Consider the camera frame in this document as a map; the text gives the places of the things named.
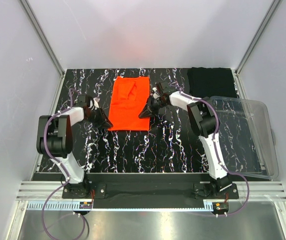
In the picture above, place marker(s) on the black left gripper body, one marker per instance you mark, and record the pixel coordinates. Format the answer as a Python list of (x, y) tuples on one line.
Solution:
[(97, 117)]

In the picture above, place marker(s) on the orange t shirt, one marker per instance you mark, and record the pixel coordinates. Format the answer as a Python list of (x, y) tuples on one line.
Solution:
[(128, 99)]

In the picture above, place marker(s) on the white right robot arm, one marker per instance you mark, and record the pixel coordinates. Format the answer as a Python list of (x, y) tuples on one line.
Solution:
[(204, 123)]

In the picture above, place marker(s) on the slotted cable duct rail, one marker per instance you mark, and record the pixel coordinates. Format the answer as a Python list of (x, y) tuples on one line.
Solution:
[(197, 206)]

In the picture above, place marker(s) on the left aluminium frame post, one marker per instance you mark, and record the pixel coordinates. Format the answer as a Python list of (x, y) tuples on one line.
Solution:
[(41, 35)]

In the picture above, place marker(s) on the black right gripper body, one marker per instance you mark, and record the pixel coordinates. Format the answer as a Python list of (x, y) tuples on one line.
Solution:
[(156, 104)]

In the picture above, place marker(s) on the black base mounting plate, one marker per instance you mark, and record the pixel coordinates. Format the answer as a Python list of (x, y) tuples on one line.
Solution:
[(163, 188)]

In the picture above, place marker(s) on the left orange connector block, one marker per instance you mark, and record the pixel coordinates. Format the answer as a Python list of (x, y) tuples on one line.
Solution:
[(85, 205)]

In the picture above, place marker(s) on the aluminium frame post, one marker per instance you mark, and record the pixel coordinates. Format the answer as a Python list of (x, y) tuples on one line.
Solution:
[(258, 34), (41, 35)]

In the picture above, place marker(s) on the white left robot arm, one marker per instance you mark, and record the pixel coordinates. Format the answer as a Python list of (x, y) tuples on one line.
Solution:
[(55, 140)]

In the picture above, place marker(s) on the folded black t shirt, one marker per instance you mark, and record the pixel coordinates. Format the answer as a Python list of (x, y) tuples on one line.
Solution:
[(209, 82)]

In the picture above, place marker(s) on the clear plastic bin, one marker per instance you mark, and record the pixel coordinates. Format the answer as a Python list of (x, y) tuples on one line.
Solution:
[(246, 138)]

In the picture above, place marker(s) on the right aluminium frame post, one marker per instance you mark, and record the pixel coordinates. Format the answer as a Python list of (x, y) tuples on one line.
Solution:
[(258, 34)]

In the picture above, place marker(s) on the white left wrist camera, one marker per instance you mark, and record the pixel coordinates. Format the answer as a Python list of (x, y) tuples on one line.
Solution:
[(93, 104)]

